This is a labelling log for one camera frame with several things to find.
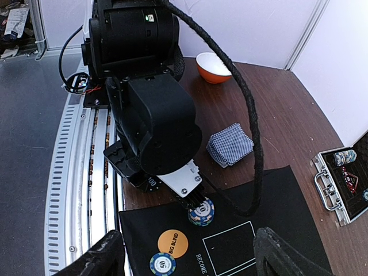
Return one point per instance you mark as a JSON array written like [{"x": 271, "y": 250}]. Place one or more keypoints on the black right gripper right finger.
[{"x": 274, "y": 256}]

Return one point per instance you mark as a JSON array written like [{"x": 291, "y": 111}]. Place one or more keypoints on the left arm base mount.
[{"x": 95, "y": 96}]

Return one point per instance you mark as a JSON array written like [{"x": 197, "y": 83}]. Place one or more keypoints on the black poker table mat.
[{"x": 225, "y": 246}]

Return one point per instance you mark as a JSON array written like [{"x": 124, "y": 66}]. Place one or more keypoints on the small chip stack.
[{"x": 203, "y": 215}]

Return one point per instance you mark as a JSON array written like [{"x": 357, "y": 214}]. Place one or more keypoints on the chips in case right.
[{"x": 365, "y": 195}]

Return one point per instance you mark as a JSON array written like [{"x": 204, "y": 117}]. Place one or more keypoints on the blue green fifty chip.
[{"x": 162, "y": 264}]

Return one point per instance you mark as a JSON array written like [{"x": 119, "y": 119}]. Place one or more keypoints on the white red bowl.
[{"x": 211, "y": 68}]

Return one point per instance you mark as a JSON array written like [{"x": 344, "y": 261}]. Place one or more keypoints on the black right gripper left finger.
[{"x": 106, "y": 257}]

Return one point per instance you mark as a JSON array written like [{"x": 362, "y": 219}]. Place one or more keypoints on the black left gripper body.
[{"x": 127, "y": 165}]

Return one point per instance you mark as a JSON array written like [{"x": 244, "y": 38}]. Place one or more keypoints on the grey playing card deck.
[{"x": 229, "y": 145}]

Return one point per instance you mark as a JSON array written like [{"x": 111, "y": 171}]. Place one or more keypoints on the orange big blind button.
[{"x": 173, "y": 242}]

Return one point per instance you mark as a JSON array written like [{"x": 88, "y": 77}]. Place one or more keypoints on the left aluminium frame post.
[{"x": 38, "y": 28}]

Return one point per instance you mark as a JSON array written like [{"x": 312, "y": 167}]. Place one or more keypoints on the aluminium frame rail front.
[{"x": 84, "y": 193}]

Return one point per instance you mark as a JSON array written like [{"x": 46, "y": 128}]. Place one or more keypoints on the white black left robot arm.
[{"x": 131, "y": 49}]

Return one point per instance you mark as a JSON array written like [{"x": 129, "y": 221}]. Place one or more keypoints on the aluminium poker case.
[{"x": 341, "y": 188}]

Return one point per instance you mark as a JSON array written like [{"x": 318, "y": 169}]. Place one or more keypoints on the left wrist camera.
[{"x": 186, "y": 185}]

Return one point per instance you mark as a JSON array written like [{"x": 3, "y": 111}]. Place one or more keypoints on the chips row in case left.
[{"x": 344, "y": 157}]

